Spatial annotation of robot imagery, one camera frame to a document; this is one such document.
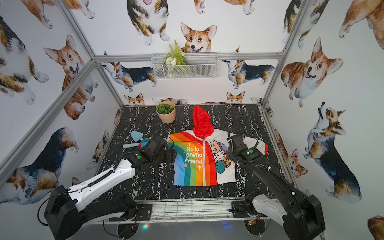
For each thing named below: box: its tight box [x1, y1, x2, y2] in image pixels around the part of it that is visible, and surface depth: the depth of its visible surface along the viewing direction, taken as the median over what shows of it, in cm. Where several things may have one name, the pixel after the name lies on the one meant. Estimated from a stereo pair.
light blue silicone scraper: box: [130, 131, 144, 142], surface depth 106 cm
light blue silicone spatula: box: [122, 138, 151, 149], surface depth 99 cm
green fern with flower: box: [165, 39, 187, 65], surface depth 84 cm
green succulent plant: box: [157, 103, 175, 115], surface depth 106 cm
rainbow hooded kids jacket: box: [168, 105, 269, 187], surface depth 92 cm
